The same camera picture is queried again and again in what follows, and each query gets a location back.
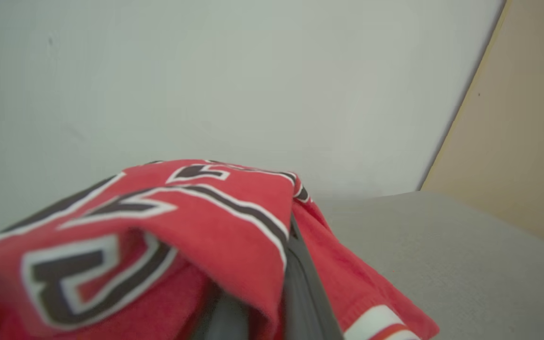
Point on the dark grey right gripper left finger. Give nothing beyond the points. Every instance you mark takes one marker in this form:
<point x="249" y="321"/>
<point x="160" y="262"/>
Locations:
<point x="225" y="323"/>

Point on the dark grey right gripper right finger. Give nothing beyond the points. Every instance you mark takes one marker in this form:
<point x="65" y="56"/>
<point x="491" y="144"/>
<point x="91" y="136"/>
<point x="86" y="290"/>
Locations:
<point x="302" y="297"/>

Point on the red Bulls jersey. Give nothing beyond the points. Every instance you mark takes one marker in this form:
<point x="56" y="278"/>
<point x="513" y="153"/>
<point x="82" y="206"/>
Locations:
<point x="206" y="222"/>

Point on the grey fabric sofa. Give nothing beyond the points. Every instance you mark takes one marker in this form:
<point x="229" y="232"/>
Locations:
<point x="465" y="264"/>

